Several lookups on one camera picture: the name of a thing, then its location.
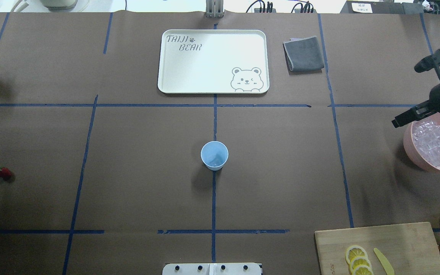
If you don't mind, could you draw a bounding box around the pink bowl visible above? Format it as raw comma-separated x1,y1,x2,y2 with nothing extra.
403,113,440,173

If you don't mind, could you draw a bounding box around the black box with label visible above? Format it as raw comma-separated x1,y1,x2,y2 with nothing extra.
340,0,424,15

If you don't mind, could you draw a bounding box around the light blue plastic cup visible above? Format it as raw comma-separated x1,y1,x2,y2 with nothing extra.
200,141,229,171

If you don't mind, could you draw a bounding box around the red strawberry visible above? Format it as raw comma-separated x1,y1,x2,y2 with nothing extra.
0,167,13,181

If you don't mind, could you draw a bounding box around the aluminium frame post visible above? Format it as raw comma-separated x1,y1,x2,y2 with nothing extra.
205,0,225,18

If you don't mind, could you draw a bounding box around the yellow plastic knife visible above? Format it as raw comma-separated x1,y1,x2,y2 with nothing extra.
373,247,396,275

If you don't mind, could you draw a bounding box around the lemon slices row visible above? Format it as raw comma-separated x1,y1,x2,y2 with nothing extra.
345,245,374,275

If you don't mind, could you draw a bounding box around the clear ice cubes pile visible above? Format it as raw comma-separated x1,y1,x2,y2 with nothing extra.
411,118,440,170

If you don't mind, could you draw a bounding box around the cream bear tray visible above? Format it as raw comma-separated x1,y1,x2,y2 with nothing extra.
157,29,270,94

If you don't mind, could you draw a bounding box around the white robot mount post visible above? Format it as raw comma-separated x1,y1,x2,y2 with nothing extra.
162,262,263,275

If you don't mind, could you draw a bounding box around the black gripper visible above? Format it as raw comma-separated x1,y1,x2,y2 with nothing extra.
391,84,440,128

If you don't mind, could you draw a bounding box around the wooden cutting board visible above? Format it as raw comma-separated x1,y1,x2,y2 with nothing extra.
314,222,440,275

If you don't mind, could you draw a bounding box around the grey folded cloth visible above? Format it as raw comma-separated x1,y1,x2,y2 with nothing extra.
283,36,325,73

